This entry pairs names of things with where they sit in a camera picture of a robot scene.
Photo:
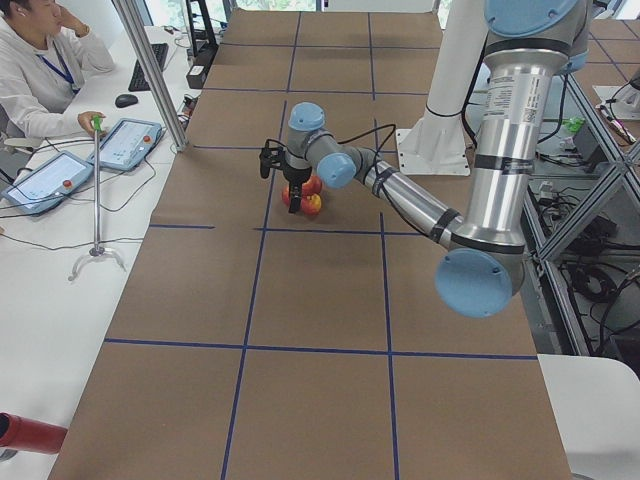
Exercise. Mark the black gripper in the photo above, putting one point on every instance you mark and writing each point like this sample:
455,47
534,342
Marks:
296,176

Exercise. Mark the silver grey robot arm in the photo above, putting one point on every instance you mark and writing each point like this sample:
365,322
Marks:
528,43

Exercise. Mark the red yellow apple left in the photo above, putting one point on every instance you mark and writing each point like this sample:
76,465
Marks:
285,196

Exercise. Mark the red yellow apple front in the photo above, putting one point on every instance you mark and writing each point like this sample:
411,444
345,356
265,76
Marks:
311,205

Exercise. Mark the red yellow apple back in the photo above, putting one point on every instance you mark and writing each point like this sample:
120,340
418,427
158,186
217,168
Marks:
318,183

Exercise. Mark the brown paper table cover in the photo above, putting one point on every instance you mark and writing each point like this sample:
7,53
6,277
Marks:
250,343

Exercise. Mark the black box on table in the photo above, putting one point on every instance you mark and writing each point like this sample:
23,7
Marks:
196,77

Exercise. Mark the far blue teach pendant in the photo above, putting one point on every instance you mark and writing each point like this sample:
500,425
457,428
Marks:
127,144

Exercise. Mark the blue teach pendant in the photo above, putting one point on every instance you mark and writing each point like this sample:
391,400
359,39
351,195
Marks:
48,185
127,144

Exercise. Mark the black computer mouse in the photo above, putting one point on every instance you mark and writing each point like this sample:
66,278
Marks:
125,100

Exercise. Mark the silver reacher grabber tool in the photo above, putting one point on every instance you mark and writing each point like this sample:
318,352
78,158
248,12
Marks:
98,252

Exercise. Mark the near blue teach pendant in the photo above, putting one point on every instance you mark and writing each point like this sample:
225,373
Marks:
48,185

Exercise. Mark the person in white hoodie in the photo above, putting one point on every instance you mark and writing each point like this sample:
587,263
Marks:
45,52

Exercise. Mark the red bottle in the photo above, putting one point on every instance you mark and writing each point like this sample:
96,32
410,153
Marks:
25,434

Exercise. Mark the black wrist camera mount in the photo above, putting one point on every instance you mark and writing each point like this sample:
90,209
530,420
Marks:
272,156

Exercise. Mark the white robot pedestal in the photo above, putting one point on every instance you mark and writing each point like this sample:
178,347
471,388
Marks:
435,145

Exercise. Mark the aluminium frame post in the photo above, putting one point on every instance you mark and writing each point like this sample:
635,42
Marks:
133,25

